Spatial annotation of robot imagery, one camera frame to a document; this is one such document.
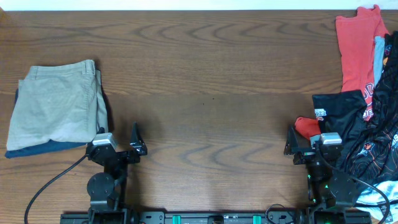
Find black orange patterned jersey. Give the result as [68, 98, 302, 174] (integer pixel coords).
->
[312, 32, 397, 184]

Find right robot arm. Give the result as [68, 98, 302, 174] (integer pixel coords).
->
[284, 126, 358, 223]

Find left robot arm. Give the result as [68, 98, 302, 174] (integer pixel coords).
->
[86, 123, 147, 224]

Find folded navy garment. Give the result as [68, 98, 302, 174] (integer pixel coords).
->
[5, 88, 90, 159]

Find light blue t-shirt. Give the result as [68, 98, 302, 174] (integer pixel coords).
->
[354, 35, 398, 222]

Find folded beige trousers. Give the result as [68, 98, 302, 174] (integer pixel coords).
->
[6, 60, 108, 158]

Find red t-shirt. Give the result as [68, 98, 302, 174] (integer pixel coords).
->
[295, 5, 389, 139]

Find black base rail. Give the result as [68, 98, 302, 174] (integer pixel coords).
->
[60, 210, 372, 224]

